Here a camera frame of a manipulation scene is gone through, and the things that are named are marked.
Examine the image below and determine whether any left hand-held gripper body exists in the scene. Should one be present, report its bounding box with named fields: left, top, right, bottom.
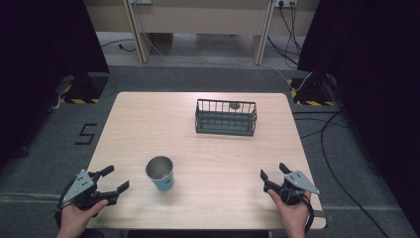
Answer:
left=61, top=169, right=119, bottom=211

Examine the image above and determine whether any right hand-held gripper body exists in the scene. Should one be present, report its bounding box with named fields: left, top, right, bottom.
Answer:
left=262, top=170, right=321, bottom=206

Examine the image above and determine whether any blue metal cup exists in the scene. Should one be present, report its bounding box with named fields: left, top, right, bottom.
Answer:
left=145, top=155, right=175, bottom=192

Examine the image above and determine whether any black wire basket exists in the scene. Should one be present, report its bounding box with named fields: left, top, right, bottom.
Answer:
left=194, top=98, right=259, bottom=138

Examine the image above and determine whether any person's right hand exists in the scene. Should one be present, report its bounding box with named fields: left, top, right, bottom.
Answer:
left=266, top=188, right=313, bottom=238

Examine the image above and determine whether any person's left hand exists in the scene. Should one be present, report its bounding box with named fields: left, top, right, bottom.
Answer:
left=56, top=199, right=110, bottom=238

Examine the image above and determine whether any stand base with striped tape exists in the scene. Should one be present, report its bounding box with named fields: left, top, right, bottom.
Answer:
left=57, top=72, right=110, bottom=105
left=286, top=72, right=337, bottom=107

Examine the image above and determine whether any black curtain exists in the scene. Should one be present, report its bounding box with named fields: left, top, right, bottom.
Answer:
left=0, top=0, right=111, bottom=170
left=296, top=0, right=420, bottom=236

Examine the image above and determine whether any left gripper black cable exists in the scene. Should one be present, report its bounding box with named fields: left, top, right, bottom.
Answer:
left=53, top=180, right=77, bottom=229

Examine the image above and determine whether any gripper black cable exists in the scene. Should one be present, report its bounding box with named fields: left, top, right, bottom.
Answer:
left=302, top=193, right=316, bottom=234
left=53, top=180, right=77, bottom=229

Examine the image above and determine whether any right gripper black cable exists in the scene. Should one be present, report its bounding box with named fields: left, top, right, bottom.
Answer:
left=302, top=193, right=316, bottom=234

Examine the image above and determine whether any long black floor cable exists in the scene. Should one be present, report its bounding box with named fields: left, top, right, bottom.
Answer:
left=319, top=110, right=391, bottom=238

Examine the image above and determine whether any short black floor cable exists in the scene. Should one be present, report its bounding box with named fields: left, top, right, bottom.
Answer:
left=99, top=38, right=137, bottom=54

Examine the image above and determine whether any black cable bundle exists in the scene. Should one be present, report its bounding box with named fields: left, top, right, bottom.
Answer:
left=266, top=1, right=303, bottom=69

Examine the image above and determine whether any white wall socket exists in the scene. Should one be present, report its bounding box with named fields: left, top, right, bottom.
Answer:
left=273, top=0, right=299, bottom=8

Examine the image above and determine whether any beige desk frame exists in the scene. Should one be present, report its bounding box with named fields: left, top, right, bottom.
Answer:
left=82, top=0, right=320, bottom=65

